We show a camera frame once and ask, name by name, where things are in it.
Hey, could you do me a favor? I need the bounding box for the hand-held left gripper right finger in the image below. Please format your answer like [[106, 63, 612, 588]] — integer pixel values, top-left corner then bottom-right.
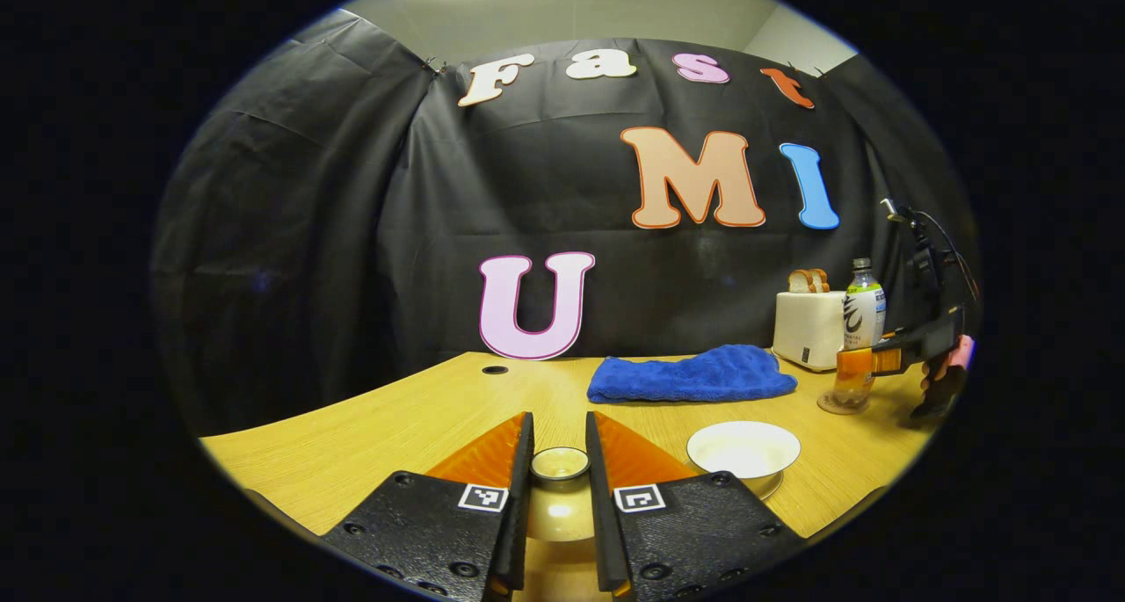
[[585, 410, 805, 601]]

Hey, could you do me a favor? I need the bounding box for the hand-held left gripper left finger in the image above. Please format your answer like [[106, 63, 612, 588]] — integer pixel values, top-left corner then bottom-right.
[[321, 411, 535, 602]]

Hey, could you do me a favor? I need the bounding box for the clear water bottle orange drink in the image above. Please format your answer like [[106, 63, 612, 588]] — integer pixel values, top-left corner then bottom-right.
[[831, 258, 887, 410]]

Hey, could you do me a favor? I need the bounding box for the blue towel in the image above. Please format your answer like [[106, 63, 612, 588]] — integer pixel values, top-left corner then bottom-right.
[[586, 345, 795, 404]]

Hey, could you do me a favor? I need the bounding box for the cream toaster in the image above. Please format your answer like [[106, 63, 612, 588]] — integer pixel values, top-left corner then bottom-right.
[[773, 291, 847, 373]]

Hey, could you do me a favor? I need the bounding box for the black backdrop cloth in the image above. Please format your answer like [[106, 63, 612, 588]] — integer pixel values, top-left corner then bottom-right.
[[149, 9, 981, 436]]

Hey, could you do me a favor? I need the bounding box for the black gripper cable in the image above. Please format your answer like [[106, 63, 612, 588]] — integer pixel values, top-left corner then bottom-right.
[[914, 207, 981, 306]]

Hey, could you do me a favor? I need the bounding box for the white ceramic teacup lid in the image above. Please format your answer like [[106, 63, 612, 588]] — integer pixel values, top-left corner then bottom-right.
[[526, 446, 599, 543]]

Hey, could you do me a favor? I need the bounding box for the round wooden coaster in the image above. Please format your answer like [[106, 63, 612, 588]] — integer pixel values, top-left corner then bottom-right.
[[817, 391, 875, 416]]

